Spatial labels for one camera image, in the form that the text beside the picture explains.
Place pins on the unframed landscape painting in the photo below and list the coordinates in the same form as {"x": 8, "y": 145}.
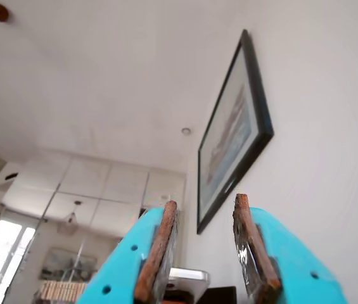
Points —
{"x": 67, "y": 263}

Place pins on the white flat device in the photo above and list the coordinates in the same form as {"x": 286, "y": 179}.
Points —
{"x": 188, "y": 278}

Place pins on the small glass pendant lamp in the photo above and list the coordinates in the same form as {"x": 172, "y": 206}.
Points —
{"x": 72, "y": 217}

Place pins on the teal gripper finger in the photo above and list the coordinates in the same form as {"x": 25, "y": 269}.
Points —
{"x": 292, "y": 269}
{"x": 125, "y": 263}

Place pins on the bright window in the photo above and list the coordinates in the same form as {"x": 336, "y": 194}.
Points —
{"x": 4, "y": 253}

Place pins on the wooden slatted rack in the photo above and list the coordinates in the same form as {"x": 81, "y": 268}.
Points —
{"x": 58, "y": 291}

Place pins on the black framed wall picture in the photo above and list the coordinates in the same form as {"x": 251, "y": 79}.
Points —
{"x": 229, "y": 142}

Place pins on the recessed ceiling spotlight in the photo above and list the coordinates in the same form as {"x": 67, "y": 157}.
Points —
{"x": 186, "y": 131}

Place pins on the dark wooden furniture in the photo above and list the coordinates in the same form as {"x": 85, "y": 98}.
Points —
{"x": 220, "y": 296}

